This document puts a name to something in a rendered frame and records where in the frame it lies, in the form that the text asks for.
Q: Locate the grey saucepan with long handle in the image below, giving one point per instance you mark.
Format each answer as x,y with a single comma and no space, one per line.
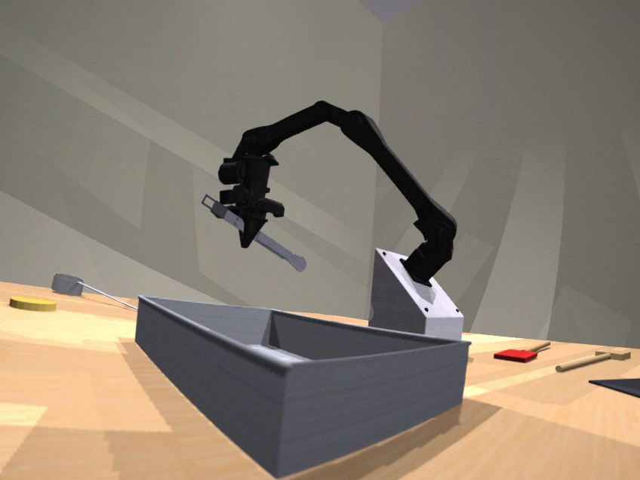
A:
71,285

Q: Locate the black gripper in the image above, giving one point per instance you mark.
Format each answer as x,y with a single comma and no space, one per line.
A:
255,217

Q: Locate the grey roasting tin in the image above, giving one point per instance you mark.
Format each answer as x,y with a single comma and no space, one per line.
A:
293,391

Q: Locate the light wooden board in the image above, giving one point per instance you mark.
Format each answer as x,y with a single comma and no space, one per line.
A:
332,318

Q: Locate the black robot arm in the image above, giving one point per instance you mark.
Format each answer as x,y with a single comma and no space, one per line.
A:
436,224

